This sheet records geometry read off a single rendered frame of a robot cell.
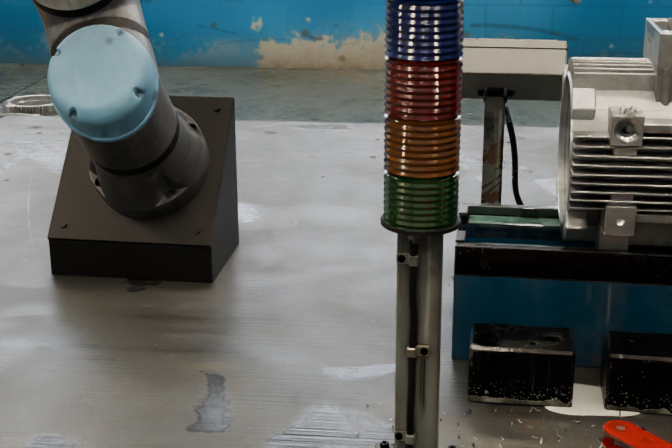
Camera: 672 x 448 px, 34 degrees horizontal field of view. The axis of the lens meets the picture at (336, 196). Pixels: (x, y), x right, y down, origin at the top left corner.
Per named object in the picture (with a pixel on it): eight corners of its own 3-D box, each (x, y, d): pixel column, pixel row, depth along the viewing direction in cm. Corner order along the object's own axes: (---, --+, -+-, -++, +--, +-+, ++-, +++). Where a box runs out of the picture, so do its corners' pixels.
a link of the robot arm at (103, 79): (91, 185, 129) (50, 130, 117) (69, 92, 135) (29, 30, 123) (189, 153, 129) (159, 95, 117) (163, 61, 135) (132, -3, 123)
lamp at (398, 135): (461, 159, 89) (463, 105, 88) (458, 181, 83) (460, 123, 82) (387, 156, 90) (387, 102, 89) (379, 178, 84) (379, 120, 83)
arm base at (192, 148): (77, 207, 139) (50, 172, 130) (114, 104, 145) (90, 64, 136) (190, 227, 136) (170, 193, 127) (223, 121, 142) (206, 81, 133)
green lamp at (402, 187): (459, 212, 90) (461, 159, 89) (456, 236, 85) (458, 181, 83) (386, 209, 91) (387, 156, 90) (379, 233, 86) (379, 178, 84)
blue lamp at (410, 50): (464, 48, 86) (466, -10, 85) (461, 63, 81) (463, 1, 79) (388, 47, 87) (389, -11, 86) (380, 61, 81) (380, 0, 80)
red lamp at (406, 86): (463, 105, 88) (464, 48, 86) (460, 123, 82) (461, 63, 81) (387, 102, 89) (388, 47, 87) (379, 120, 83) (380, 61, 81)
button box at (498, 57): (562, 102, 140) (563, 65, 142) (567, 75, 134) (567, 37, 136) (428, 98, 143) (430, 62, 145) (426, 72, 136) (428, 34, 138)
